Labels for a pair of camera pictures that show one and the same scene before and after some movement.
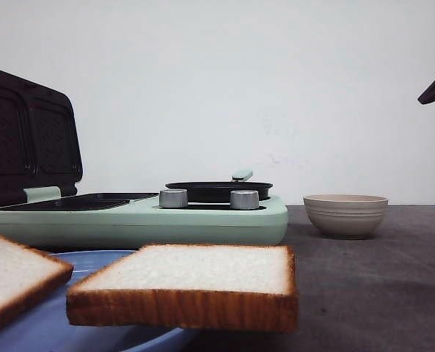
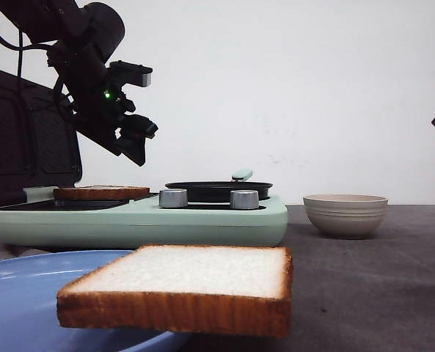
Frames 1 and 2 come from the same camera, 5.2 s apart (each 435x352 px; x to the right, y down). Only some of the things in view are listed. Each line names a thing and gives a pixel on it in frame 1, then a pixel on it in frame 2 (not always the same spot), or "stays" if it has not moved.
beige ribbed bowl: x=345 y=215 stays
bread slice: x=247 y=287 stays
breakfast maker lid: x=30 y=138 stays
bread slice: x=14 y=276 → x=102 y=193
